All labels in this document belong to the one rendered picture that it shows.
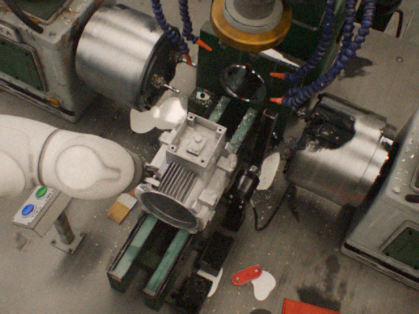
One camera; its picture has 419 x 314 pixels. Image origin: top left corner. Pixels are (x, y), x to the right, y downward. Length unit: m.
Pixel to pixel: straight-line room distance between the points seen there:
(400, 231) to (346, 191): 0.15
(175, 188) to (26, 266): 0.49
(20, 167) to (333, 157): 0.71
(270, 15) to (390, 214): 0.53
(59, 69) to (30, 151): 0.62
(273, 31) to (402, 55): 0.89
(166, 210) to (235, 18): 0.51
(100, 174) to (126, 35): 0.64
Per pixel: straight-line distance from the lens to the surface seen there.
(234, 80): 1.51
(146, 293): 1.32
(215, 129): 1.28
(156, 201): 1.36
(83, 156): 0.83
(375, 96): 1.87
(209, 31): 1.44
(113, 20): 1.44
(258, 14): 1.18
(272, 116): 1.17
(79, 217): 1.54
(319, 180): 1.32
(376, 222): 1.37
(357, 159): 1.29
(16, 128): 0.94
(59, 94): 1.61
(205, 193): 1.25
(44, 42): 1.44
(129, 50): 1.39
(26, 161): 0.91
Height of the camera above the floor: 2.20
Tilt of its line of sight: 60 degrees down
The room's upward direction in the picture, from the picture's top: 8 degrees clockwise
